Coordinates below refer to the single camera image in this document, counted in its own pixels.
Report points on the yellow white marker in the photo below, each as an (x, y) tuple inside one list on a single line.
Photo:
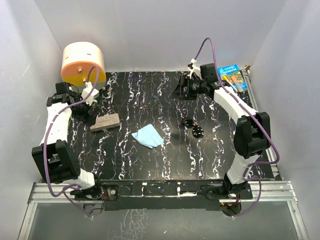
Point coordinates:
[(229, 82)]

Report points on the light blue cleaning cloth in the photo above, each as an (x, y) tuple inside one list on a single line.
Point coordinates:
[(148, 136)]

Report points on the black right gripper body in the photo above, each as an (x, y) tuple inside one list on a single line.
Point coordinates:
[(194, 87)]

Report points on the black sunglasses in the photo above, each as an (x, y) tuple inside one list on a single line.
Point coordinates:
[(196, 130)]

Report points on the round mini drawer cabinet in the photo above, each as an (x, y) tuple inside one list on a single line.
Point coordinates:
[(77, 60)]

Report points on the grey glasses case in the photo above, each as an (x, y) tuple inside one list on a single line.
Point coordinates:
[(106, 122)]

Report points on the orange grey marker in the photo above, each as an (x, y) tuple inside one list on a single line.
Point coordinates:
[(237, 84)]

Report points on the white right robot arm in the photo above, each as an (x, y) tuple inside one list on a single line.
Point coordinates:
[(252, 133)]

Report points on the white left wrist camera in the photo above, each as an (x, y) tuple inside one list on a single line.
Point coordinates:
[(90, 93)]

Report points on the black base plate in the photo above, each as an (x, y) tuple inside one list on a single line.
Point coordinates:
[(118, 195)]

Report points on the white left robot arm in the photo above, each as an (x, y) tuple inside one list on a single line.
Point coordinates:
[(54, 157)]

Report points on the blue paperback book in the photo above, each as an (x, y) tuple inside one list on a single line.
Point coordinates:
[(233, 70)]

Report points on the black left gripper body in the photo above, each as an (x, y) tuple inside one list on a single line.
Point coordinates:
[(80, 113)]

